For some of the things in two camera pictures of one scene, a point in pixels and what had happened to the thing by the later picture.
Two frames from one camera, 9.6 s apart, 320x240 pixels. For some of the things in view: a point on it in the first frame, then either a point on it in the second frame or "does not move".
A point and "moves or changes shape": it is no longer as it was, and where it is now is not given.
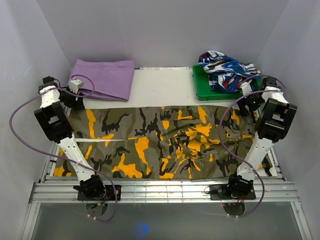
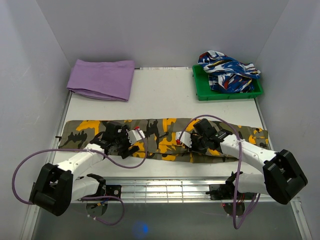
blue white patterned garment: [225, 74] does not move
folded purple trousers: [107, 79] does not move
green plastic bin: [204, 92] does not move
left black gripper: [79, 105] to [124, 152]
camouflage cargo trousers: [163, 142] moves or changes shape
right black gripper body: [254, 102] to [198, 144]
